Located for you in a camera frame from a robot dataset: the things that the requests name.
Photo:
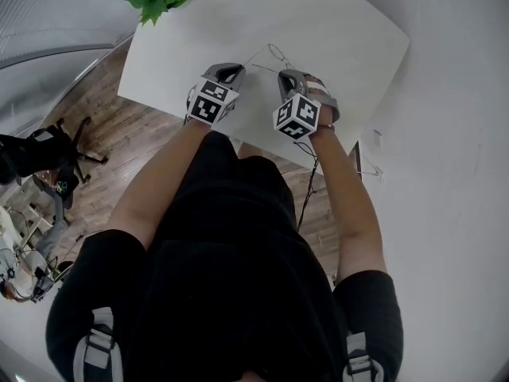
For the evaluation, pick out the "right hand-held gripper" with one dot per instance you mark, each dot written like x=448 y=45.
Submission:
x=298 y=119

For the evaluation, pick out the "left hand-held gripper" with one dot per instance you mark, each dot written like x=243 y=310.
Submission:
x=207 y=107

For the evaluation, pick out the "person's right forearm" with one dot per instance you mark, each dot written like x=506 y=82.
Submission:
x=346 y=197

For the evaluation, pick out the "person's left forearm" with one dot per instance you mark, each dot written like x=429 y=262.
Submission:
x=159 y=181

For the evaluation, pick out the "person's right hand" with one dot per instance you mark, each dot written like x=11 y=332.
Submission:
x=318 y=86

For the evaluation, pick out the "person's black clothing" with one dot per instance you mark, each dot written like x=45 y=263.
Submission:
x=222 y=273

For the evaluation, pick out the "black office chair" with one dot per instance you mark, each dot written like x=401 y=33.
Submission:
x=43 y=149

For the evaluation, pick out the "cluttered white desk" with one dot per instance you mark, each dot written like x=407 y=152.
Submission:
x=24 y=221

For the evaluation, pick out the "white wall socket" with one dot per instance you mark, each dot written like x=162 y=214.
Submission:
x=377 y=137

